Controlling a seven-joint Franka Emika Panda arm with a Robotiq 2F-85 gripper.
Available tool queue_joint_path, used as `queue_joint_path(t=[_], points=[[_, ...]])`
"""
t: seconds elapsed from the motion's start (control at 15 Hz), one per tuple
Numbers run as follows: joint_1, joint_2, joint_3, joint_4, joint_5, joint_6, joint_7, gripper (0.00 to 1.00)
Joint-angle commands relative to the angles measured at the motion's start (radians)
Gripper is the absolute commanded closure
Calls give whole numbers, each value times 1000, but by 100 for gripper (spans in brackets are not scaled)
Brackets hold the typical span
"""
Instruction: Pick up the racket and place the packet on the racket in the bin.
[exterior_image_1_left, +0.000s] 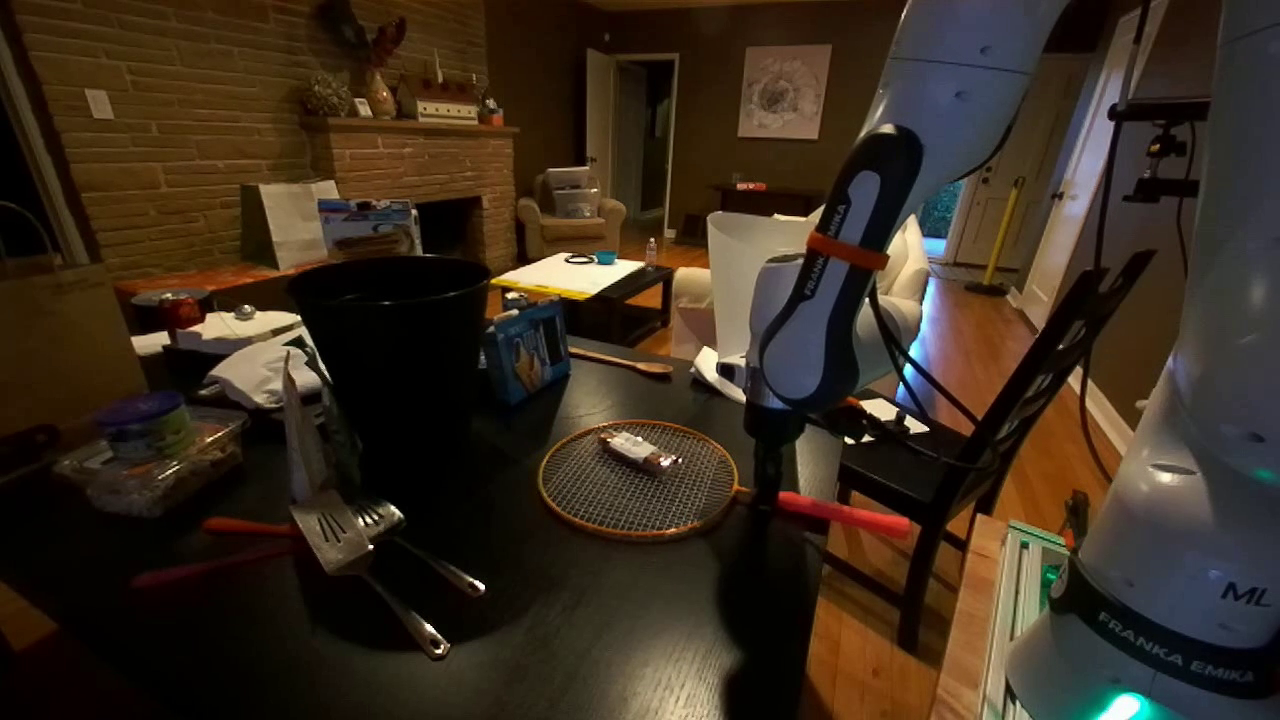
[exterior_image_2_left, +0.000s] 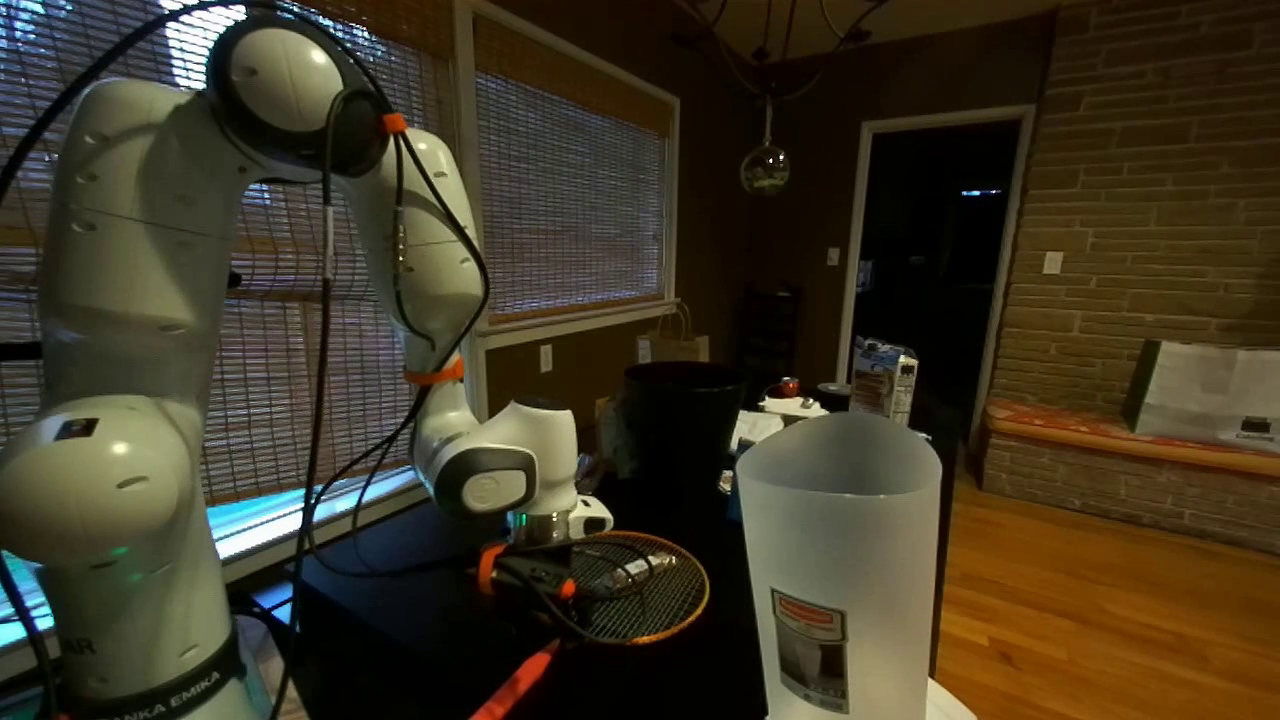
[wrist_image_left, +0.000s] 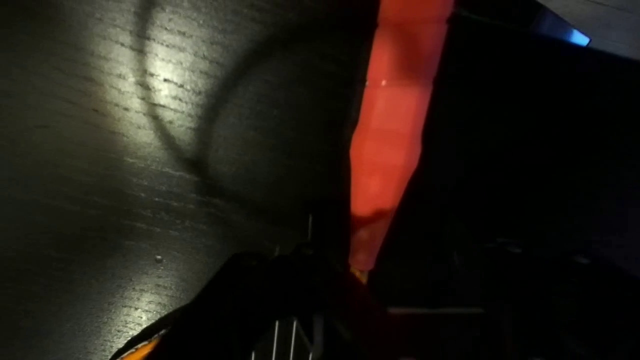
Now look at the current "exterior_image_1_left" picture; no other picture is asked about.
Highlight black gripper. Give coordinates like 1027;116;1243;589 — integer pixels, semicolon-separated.
742;394;809;527

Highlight orange racket with red handle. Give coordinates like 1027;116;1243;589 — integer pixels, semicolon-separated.
534;414;921;542

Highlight small white brown packet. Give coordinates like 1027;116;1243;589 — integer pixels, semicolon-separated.
596;426;680;478

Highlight frosted white plastic bin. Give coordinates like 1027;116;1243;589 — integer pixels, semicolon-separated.
706;209;819;403

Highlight black round bin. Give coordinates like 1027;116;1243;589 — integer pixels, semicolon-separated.
290;253;495;503

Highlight white crumpled cloth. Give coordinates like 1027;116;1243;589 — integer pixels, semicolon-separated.
196;324;331;412
689;339;756;408

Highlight white paper sheet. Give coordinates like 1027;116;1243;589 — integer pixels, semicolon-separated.
854;391;938;444

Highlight black wooden chair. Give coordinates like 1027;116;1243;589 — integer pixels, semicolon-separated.
824;247;1162;657

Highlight brown wooden stick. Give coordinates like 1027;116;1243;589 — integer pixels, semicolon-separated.
565;335;680;382

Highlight wooden robot mounting platform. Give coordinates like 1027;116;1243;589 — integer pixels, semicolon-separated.
927;510;1075;720

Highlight blue printed carton box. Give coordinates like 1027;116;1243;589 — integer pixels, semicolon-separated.
479;298;577;408

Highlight dark wooden sideboard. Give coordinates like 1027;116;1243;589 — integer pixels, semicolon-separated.
718;174;832;219

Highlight dark coffee table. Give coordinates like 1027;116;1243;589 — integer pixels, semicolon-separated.
490;247;680;352

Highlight beige armchair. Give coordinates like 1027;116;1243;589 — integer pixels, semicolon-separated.
516;161;634;258

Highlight white exterior door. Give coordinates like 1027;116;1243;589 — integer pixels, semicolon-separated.
940;53;1117;316

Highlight metal slotted tongs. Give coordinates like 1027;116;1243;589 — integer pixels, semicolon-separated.
286;490;491;664

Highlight brick fireplace with mantel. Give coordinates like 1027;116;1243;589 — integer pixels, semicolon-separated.
299;116;524;275

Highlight colourful printed box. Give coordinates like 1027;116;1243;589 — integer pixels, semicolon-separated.
316;196;425;253

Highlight small mantel decoration box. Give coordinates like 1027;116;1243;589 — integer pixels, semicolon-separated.
413;72;490;126

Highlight vase with dried flowers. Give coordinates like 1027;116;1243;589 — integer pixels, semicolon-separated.
316;0;413;124

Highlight white paper stack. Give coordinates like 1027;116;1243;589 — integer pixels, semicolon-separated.
130;308;307;359

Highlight small mantel plant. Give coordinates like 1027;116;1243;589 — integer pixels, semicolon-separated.
292;69;353;121

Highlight brick hearth ledge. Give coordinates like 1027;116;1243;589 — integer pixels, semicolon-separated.
112;254;331;312

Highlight clear plastic food container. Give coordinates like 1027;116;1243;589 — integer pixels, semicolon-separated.
51;403;253;518

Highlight dark red bowl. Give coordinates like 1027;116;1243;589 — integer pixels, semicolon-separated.
126;287;205;335

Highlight jar with purple lid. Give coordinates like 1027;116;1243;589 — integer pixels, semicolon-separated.
98;387;200;467

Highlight brown paper bag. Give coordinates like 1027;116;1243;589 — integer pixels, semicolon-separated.
0;254;150;440

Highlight orange velcro cable strap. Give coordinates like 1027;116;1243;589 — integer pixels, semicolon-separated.
802;228;891;275

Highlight yellow handled broom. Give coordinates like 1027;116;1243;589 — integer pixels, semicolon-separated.
965;174;1027;298

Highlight framed white wall picture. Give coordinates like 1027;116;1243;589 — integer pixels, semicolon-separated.
735;39;836;143

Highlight white interior door frame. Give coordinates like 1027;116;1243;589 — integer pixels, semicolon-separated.
581;46;689;242

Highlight black camera stand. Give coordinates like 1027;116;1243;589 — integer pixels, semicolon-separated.
1104;97;1214;272

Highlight red handled utensil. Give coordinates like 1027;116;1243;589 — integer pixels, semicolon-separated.
196;510;299;539
130;539;295;590

